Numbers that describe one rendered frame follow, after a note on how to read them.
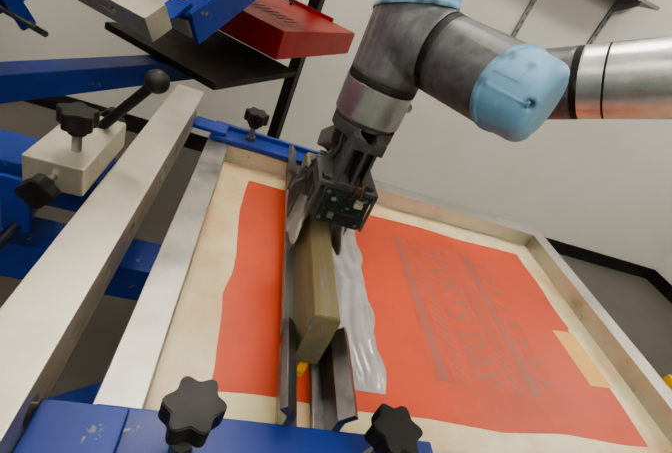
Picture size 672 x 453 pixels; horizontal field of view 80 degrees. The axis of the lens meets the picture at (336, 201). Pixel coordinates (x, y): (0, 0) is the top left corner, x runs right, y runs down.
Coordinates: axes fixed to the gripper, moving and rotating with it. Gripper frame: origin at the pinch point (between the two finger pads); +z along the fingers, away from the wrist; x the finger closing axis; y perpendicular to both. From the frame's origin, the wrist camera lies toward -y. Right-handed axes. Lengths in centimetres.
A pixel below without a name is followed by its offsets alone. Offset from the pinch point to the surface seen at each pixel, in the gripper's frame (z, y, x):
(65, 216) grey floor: 101, -108, -75
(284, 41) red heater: -6, -87, -8
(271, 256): 5.3, -1.4, -3.7
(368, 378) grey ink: 4.8, 16.7, 8.9
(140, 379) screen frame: 1.8, 22.4, -15.2
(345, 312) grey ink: 4.9, 7.1, 7.0
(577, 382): 5.3, 11.4, 45.3
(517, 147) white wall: 29, -200, 170
